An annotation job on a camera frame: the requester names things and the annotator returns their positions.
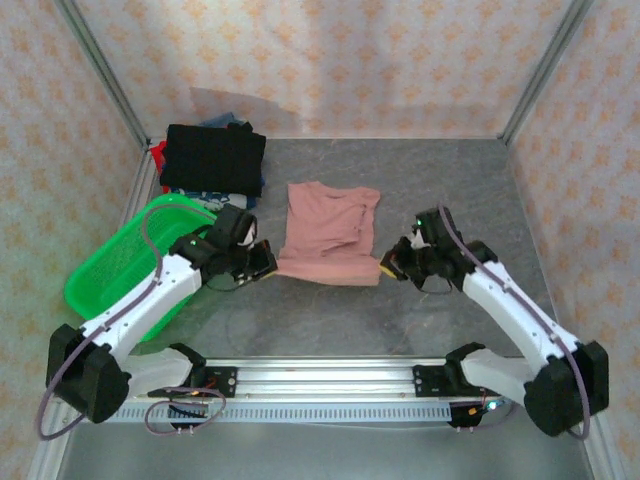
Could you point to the pink t-shirt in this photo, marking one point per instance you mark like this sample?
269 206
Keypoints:
325 225

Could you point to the dark blue t-shirt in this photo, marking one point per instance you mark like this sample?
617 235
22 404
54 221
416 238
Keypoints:
252 201

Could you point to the white blue printed t-shirt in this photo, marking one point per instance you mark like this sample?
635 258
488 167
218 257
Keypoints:
215 199

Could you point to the black folded t-shirt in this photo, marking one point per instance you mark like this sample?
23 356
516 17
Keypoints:
210 155

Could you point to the green plastic basket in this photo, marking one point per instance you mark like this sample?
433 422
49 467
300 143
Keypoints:
110 270

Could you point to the red t-shirt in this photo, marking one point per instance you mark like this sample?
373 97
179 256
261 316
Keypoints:
159 152

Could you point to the blue grey t-shirt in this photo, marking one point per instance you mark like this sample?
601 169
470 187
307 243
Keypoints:
222 120

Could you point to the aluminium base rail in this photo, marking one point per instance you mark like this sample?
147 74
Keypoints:
325 380

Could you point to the aluminium frame post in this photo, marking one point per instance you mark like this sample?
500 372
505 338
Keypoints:
100 65
547 65

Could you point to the aluminium frame leg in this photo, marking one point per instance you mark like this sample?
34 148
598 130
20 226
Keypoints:
45 457
607 460

